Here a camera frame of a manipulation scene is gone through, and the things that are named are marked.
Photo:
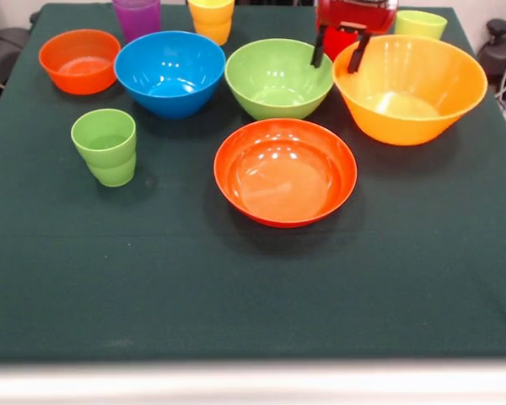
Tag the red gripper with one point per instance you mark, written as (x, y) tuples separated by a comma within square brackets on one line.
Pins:
[(358, 12)]

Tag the green plastic bowl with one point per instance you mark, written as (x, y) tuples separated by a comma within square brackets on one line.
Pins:
[(274, 76)]

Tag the lime green plastic cup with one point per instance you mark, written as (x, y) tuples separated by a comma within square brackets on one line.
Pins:
[(421, 25)]

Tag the large orange plastic bowl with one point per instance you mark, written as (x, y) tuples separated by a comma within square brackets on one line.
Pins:
[(447, 84)]

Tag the red plastic cup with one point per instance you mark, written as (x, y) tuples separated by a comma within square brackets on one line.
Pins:
[(339, 44)]

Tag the yellow plastic cup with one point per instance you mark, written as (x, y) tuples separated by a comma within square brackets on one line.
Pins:
[(211, 21)]

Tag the wide red plastic bowl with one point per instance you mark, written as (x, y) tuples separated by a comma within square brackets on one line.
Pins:
[(284, 177)]

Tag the black rounded stand foot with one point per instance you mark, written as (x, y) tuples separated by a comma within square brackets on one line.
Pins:
[(499, 46), (4, 55)]

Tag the blue plastic bowl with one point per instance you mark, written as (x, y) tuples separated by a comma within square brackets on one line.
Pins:
[(168, 71)]

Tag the purple plastic cup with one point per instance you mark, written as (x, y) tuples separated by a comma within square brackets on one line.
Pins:
[(137, 17)]

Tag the small red plastic bowl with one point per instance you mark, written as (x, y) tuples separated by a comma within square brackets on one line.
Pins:
[(80, 63)]

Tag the dark green tablecloth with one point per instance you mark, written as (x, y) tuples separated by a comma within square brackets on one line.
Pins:
[(236, 295)]

